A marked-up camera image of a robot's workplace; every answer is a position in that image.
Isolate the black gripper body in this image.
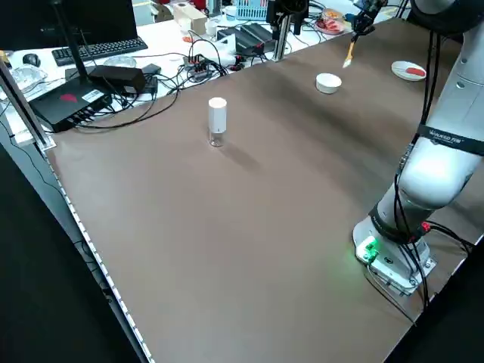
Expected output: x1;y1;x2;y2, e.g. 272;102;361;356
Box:
275;0;310;13
353;7;379;29

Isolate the yellow oil brush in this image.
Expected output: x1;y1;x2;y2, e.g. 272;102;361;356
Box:
341;37;358;70

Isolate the white oil pot clear base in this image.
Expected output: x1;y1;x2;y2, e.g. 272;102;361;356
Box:
207;97;228;149

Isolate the white bowl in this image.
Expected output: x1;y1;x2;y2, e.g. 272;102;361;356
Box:
315;73;343;95

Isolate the pink plate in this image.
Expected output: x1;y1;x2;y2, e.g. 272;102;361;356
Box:
315;17;346;36

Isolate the black power supply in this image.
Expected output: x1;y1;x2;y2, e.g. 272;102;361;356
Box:
236;22;278;54

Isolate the blue plastic basket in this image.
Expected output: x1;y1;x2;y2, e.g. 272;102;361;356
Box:
234;0;270;20

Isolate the white round plate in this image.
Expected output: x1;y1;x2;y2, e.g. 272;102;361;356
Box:
391;60;428;82

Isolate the white adapter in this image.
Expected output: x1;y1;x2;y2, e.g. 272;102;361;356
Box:
216;32;238;52

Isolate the cardboard box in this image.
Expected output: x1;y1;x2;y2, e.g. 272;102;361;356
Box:
172;2;209;33

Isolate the grey usb hub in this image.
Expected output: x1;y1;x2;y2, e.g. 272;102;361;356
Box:
182;54;213;76

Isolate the clear glass dish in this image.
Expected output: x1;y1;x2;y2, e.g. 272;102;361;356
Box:
102;54;138;70

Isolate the black power brick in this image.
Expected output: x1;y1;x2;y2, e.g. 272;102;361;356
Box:
88;64;147;96

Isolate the black monitor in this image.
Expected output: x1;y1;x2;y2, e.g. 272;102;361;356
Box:
0;0;139;52

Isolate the black keyboard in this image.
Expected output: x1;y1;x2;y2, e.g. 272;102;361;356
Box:
51;37;149;67

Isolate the black stand pole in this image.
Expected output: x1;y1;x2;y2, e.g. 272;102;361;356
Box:
51;0;92;80

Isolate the black box with red logo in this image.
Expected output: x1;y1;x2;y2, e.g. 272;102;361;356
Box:
28;77;114;133

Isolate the clear plastic container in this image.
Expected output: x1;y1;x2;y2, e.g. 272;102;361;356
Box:
10;63;49;93

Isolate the aluminium upright post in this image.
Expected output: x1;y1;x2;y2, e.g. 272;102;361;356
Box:
272;0;295;62

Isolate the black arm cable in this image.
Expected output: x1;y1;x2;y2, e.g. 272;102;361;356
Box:
392;29;442;307

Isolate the black looped cable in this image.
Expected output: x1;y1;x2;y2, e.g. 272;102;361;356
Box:
73;85;181;132

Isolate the aluminium frame profile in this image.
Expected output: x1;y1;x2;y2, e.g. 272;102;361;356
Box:
0;58;57;151

